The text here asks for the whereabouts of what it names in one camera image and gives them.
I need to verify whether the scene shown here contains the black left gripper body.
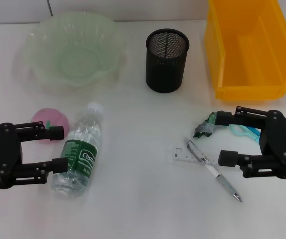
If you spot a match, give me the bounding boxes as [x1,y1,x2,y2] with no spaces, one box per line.
[0,123,24,189]

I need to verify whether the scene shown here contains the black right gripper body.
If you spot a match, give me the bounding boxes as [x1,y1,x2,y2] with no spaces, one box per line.
[259,109,286,179]

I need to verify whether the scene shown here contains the pink peach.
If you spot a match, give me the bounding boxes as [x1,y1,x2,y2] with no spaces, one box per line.
[32,107,70,145]

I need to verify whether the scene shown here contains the green plastic wrapper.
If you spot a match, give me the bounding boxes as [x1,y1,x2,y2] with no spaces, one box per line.
[193,111,229,138]

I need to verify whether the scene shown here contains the silver white pen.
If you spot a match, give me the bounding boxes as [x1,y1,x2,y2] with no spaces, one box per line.
[184,137,243,202]

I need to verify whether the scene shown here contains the clear water bottle green label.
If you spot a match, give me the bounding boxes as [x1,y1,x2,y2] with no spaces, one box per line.
[51,101,103,199]

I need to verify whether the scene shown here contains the blue scissors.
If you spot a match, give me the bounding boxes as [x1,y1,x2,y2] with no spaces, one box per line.
[228,124,262,144]

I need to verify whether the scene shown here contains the clear plastic ruler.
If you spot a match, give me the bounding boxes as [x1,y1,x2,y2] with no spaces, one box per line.
[174,147,220,166]

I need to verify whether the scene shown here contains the black mesh pen holder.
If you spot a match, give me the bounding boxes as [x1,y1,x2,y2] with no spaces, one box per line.
[145,28,190,94]

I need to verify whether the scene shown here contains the green glass fruit plate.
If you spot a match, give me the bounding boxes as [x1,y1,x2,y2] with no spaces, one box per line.
[24,11,127,88]

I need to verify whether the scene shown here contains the yellow plastic bin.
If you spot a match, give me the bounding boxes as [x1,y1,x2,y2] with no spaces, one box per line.
[204,0,286,101]

